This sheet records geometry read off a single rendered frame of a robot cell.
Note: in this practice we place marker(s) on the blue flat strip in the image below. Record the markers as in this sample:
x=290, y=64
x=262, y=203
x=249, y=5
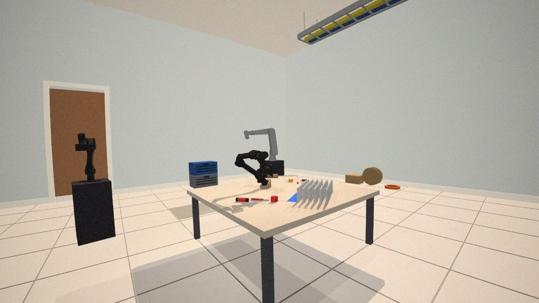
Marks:
x=293, y=198

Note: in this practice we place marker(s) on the red-handled screwdriver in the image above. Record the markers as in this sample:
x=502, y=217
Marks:
x=240, y=199

